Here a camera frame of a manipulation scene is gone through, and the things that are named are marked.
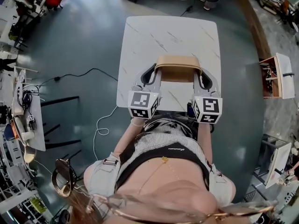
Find white marble table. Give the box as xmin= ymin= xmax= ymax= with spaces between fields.
xmin=116 ymin=15 xmax=222 ymax=113

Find orange wooden cabinet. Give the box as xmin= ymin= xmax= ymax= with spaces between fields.
xmin=259 ymin=52 xmax=296 ymax=99

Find long white cable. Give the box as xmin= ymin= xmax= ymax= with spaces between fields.
xmin=93 ymin=105 xmax=119 ymax=161

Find person's face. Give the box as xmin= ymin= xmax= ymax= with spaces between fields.
xmin=114 ymin=183 xmax=221 ymax=224

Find person's torso striped top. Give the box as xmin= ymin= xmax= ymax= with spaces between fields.
xmin=83 ymin=113 xmax=236 ymax=205

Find beige shell chair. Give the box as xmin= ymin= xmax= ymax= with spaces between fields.
xmin=23 ymin=148 xmax=37 ymax=163

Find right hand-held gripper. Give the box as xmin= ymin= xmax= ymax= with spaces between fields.
xmin=191 ymin=68 xmax=223 ymax=124

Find black cable with adapter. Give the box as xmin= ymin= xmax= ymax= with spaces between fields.
xmin=31 ymin=68 xmax=119 ymax=88

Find yellow green crate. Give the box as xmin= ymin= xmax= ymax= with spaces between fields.
xmin=30 ymin=197 xmax=47 ymax=213

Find woven wicker chair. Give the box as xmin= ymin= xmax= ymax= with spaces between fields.
xmin=51 ymin=157 xmax=81 ymax=198

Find person's right forearm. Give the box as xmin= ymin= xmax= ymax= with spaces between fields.
xmin=197 ymin=122 xmax=214 ymax=165

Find tangle of black cables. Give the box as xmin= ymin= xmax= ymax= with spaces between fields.
xmin=16 ymin=89 xmax=39 ymax=109

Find pale bead bracelet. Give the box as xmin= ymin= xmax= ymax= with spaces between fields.
xmin=130 ymin=118 xmax=145 ymax=127

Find gold rimmed eyeglasses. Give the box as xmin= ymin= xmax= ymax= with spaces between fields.
xmin=85 ymin=193 xmax=280 ymax=224

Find black device blue screen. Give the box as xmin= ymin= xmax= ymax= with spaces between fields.
xmin=186 ymin=102 xmax=196 ymax=117

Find white side table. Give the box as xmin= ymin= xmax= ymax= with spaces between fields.
xmin=11 ymin=83 xmax=82 ymax=156

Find spare grey hand-held gripper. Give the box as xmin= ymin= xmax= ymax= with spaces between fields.
xmin=26 ymin=115 xmax=38 ymax=130

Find person's left forearm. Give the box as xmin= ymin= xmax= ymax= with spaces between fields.
xmin=113 ymin=117 xmax=147 ymax=155

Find gold necklace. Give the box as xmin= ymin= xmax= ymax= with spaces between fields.
xmin=136 ymin=156 xmax=182 ymax=195

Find white cup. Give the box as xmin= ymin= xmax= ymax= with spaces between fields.
xmin=22 ymin=131 xmax=36 ymax=141

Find white metal frame cabinet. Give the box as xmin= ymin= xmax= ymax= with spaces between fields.
xmin=253 ymin=134 xmax=292 ymax=189

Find black cable with plug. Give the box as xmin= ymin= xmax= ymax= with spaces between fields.
xmin=179 ymin=0 xmax=197 ymax=17

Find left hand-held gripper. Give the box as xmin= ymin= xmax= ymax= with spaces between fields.
xmin=128 ymin=63 xmax=162 ymax=120

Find pale grey harness strap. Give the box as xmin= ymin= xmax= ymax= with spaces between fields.
xmin=90 ymin=153 xmax=121 ymax=196
xmin=207 ymin=163 xmax=233 ymax=203

